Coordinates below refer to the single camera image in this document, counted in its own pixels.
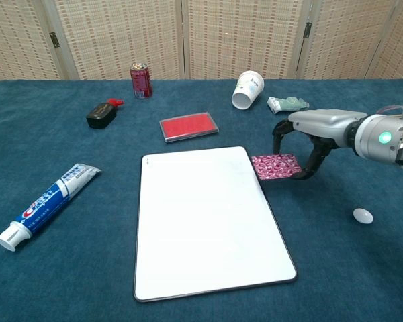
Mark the brass screen hinge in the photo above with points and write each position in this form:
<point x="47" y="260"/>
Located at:
<point x="308" y="29"/>
<point x="54" y="39"/>

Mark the red soda can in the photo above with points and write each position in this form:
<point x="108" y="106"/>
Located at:
<point x="141" y="82"/>

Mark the white paper cup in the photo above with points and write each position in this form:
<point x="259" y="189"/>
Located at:
<point x="246" y="90"/>

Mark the white rectangular board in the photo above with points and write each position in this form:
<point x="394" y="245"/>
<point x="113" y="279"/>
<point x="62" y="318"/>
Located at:
<point x="205" y="218"/>

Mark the red stamp pad case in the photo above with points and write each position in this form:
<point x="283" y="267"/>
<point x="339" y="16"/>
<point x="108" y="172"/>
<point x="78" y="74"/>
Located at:
<point x="188" y="127"/>

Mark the woven folding screen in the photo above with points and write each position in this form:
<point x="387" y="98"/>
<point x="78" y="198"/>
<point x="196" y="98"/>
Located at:
<point x="121" y="33"/>

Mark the pink patterned card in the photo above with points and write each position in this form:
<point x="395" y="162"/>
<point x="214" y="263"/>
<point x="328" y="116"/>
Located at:
<point x="275" y="166"/>

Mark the small white round disc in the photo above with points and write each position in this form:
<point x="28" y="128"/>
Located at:
<point x="362" y="215"/>

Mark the black ink bottle red cap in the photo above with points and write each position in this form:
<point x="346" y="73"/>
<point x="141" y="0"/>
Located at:
<point x="100" y="115"/>

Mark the blue felt table cloth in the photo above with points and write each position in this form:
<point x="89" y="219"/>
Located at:
<point x="53" y="285"/>

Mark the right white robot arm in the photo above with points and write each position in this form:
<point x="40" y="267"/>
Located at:
<point x="376" y="137"/>

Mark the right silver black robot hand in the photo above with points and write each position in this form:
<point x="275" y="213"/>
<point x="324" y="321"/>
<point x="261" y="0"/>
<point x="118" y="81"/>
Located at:
<point x="322" y="124"/>

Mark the blue white toothpaste tube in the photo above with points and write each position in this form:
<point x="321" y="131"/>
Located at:
<point x="47" y="204"/>

